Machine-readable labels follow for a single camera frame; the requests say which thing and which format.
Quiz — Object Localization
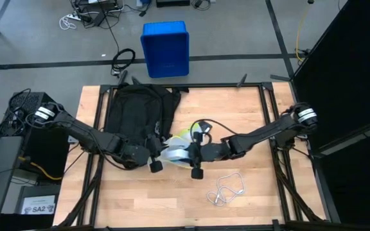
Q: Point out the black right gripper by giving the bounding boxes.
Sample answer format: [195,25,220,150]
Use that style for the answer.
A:
[183,142,233,163]

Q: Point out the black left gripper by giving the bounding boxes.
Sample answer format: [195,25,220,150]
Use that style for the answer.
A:
[120,143,172,171]

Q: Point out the white mesh pouch yellow zipper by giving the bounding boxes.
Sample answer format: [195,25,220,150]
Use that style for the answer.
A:
[159,123,212,170]

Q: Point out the black backpack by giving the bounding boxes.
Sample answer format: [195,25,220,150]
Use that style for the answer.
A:
[103,82,189,151]

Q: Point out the white charging cable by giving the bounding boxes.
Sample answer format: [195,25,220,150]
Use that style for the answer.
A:
[206,171,246,207]

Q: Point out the blue plastic bin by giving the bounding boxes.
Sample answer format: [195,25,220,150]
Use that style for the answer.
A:
[139,21,191,79]

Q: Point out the black computer tower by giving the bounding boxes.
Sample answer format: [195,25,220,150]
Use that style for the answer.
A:
[3,92,76,180]

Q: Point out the black case under label sheet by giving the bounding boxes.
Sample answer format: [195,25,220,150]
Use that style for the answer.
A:
[14,184,60,231]

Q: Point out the white SA2 label sheet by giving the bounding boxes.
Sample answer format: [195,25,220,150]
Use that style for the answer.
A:
[20,194,57,215]

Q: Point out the black equipment box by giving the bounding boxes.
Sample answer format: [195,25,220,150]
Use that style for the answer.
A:
[155,0,191,8]

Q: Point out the black partition curtain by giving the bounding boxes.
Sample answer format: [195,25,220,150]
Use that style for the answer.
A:
[292,0,370,231]

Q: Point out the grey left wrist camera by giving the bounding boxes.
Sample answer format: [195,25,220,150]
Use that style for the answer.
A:
[148,158,164,174]

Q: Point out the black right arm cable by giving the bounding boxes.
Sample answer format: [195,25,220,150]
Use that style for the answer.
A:
[189,118,237,137]

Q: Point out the black aluminium table frame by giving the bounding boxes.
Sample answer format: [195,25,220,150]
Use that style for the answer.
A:
[53,70,333,231]

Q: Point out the coiled black floor cable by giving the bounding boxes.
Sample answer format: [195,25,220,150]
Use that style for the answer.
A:
[110,47,137,78]

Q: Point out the yellow cable by computer tower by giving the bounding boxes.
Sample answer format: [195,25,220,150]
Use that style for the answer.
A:
[17,156,63,181]

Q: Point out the black cable bundle on tower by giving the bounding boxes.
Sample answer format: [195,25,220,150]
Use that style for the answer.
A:
[0,88,32,139]

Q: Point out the tangled black floor cables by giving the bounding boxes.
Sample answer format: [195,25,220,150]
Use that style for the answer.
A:
[71,0,125,29]

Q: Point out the long yellow floor cable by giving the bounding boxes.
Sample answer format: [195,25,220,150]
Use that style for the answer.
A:
[295,3,311,64]

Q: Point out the white coiled floor cable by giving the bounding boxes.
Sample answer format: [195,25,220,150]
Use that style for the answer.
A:
[58,14,77,31]

